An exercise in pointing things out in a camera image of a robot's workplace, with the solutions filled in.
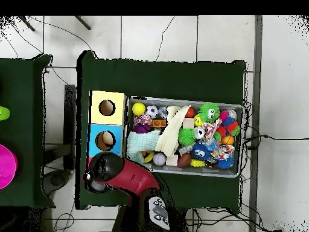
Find grey floor strip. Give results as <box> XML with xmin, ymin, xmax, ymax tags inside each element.
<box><xmin>248</xmin><ymin>15</ymin><xmax>264</xmax><ymax>232</ymax></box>

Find mint green waffle cloth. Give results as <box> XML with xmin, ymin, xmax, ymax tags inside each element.
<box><xmin>127</xmin><ymin>130</ymin><xmax>161</xmax><ymax>163</ymax></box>

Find light wooden block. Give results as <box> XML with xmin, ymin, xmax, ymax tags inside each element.
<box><xmin>182</xmin><ymin>117</ymin><xmax>195</xmax><ymax>129</ymax></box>

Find purple fuzzy ball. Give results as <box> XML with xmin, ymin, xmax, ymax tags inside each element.
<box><xmin>132</xmin><ymin>124</ymin><xmax>151</xmax><ymax>134</ymax></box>

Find cream waffle cloth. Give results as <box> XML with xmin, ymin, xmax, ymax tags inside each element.
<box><xmin>154</xmin><ymin>105</ymin><xmax>192</xmax><ymax>158</ymax></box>

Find thick black floor cable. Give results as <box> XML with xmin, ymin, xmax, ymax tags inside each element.
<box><xmin>243</xmin><ymin>134</ymin><xmax>309</xmax><ymax>141</ymax></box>

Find shallow metal mesh bin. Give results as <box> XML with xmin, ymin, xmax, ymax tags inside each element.
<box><xmin>123</xmin><ymin>95</ymin><xmax>244</xmax><ymax>178</ymax></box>

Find green spiky ball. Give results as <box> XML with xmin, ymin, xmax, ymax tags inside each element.
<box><xmin>177</xmin><ymin>127</ymin><xmax>196</xmax><ymax>146</ymax></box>

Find lime green object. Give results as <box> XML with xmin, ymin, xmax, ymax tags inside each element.
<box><xmin>0</xmin><ymin>106</ymin><xmax>11</xmax><ymax>121</ymax></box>

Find plain yellow ball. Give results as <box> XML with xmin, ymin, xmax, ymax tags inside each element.
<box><xmin>132</xmin><ymin>101</ymin><xmax>147</xmax><ymax>117</ymax></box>

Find pink plate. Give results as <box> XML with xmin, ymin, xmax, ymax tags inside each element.
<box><xmin>0</xmin><ymin>144</ymin><xmax>18</xmax><ymax>190</ymax></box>

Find tangled black floor cables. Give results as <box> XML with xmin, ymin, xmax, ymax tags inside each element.
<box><xmin>185</xmin><ymin>207</ymin><xmax>283</xmax><ymax>232</ymax></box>

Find green spiky toy with eyes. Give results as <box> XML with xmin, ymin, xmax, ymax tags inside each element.
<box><xmin>198</xmin><ymin>102</ymin><xmax>220</xmax><ymax>123</ymax></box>

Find thin black floor cable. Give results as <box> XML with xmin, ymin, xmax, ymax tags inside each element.
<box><xmin>28</xmin><ymin>15</ymin><xmax>98</xmax><ymax>59</ymax></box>
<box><xmin>155</xmin><ymin>15</ymin><xmax>175</xmax><ymax>62</ymax></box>

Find wooden box with three holes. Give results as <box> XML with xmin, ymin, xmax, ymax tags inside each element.
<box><xmin>84</xmin><ymin>89</ymin><xmax>128</xmax><ymax>167</ymax></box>

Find black stand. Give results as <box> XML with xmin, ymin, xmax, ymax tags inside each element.
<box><xmin>42</xmin><ymin>84</ymin><xmax>77</xmax><ymax>171</ymax></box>

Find grey stand foot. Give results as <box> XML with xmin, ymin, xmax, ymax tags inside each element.
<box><xmin>42</xmin><ymin>169</ymin><xmax>71</xmax><ymax>196</ymax></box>

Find black and white soccer ball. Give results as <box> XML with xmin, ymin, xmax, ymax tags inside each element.
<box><xmin>145</xmin><ymin>105</ymin><xmax>159</xmax><ymax>119</ymax></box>

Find green cloth side table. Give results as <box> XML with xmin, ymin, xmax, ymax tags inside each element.
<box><xmin>0</xmin><ymin>53</ymin><xmax>56</xmax><ymax>209</ymax></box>

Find multicolour spiky caterpillar toy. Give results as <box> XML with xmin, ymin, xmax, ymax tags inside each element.
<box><xmin>213</xmin><ymin>109</ymin><xmax>241</xmax><ymax>141</ymax></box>

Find dark tripod leg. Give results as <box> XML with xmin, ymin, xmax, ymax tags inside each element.
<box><xmin>17</xmin><ymin>15</ymin><xmax>36</xmax><ymax>32</ymax></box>
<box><xmin>74</xmin><ymin>15</ymin><xmax>92</xmax><ymax>31</ymax></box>

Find dark green table cloth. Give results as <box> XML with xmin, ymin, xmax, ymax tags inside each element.
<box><xmin>75</xmin><ymin>50</ymin><xmax>247</xmax><ymax>210</ymax></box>

